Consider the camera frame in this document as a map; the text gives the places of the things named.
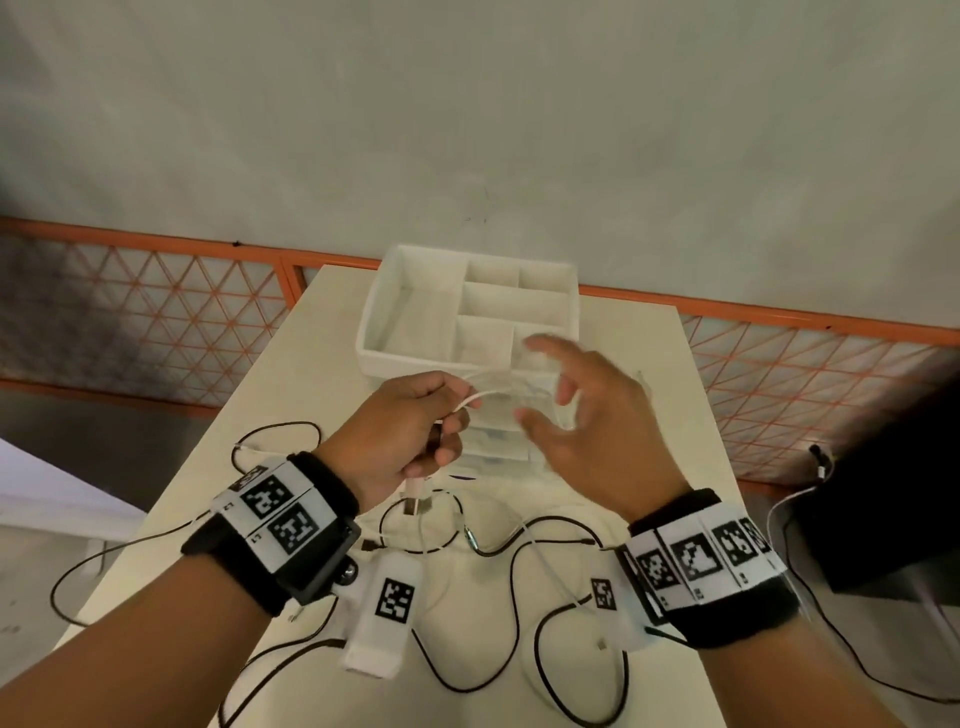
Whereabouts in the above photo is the white side table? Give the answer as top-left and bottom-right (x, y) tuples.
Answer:
(0, 438), (148, 543)

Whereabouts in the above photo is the black left wristband with markers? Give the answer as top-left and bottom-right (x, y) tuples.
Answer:
(180, 450), (366, 618)

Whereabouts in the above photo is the black right wristband with markers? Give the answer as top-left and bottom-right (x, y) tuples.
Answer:
(615, 489), (801, 651)

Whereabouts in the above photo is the black floor cable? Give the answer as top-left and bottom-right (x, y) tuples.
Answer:
(780, 517), (960, 706)

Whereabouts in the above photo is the black wristband with markers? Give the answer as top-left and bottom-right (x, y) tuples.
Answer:
(180, 450), (366, 618)
(615, 489), (801, 651)

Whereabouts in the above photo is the white compartment organizer tray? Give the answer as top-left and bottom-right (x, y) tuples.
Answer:
(355, 243), (583, 385)

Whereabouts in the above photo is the black box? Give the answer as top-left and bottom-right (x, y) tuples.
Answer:
(793, 386), (960, 595)

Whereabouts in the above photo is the clear plastic container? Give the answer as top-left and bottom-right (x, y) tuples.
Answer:
(447, 366), (575, 483)

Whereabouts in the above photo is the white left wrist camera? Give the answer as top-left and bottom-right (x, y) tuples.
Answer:
(341, 551), (423, 678)

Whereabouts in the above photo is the orange mesh fence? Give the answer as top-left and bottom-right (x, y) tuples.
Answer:
(0, 216), (960, 498)

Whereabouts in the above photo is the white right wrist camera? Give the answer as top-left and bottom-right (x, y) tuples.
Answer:
(588, 573), (655, 655)

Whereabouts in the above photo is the white cable with black plug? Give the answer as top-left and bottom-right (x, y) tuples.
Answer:
(763, 444), (835, 556)

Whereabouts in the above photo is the person's right forearm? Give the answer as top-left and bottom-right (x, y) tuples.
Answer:
(693, 618), (912, 728)

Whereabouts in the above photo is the person's left hand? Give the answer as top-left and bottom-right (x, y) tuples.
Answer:
(315, 372), (483, 517)

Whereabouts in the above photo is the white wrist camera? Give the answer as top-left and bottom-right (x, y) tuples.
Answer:
(341, 551), (423, 678)
(588, 573), (655, 655)

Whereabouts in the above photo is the person's left forearm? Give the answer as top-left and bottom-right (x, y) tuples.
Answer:
(0, 555), (301, 728)

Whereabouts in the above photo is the person's right hand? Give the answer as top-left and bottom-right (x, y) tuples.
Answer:
(513, 333), (695, 530)

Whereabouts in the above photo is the white usb cable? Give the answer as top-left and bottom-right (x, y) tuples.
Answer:
(403, 384), (526, 520)

